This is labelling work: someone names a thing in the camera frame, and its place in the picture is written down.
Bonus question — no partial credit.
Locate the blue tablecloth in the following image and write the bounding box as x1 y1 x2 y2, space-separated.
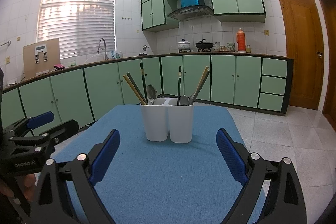
51 105 265 224

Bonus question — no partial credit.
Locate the white window blind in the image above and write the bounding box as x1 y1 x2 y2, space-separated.
37 0 116 59

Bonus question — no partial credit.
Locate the black wok with lid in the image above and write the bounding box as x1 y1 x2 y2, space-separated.
195 39 214 50

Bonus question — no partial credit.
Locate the black range hood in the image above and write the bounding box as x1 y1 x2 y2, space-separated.
167 5 214 21

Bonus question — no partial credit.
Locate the chrome kitchen faucet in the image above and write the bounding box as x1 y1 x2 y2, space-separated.
96 38 109 60

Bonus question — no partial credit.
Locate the grey chopstick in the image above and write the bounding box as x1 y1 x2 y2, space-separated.
126 72 149 104
193 70 211 104

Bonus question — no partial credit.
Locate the black chopstick gold band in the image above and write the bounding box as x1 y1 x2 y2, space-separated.
140 62 148 100
177 65 182 106

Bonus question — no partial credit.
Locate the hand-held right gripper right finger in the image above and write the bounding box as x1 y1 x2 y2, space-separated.
216 128 307 224

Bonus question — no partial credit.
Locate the light wooden chopstick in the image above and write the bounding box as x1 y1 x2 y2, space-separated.
189 66 209 105
123 74 148 106

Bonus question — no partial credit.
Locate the white cooking pot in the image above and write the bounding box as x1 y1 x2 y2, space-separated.
177 39 191 51

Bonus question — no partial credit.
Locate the person's left hand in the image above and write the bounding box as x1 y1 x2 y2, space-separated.
0 174 36 201

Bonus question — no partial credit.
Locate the silver spoon patterned handle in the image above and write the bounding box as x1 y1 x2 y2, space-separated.
146 84 158 106

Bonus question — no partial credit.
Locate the cardboard box white label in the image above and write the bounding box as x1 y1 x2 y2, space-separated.
23 38 61 80

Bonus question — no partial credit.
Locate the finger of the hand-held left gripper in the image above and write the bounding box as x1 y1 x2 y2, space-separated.
10 119 79 153
3 112 55 139

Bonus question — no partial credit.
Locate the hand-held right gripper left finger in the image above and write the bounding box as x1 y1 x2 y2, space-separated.
30 129 121 224

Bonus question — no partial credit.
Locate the white two-compartment utensil holder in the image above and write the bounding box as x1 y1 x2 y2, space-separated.
140 97 195 143

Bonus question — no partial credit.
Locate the green base cabinet unit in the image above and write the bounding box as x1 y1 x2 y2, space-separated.
0 54 294 140

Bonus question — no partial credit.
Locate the brown wooden door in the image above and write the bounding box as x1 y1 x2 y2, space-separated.
276 0 325 111
318 0 336 132

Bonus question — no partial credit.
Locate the orange thermos flask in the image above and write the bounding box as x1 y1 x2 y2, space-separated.
236 28 246 52

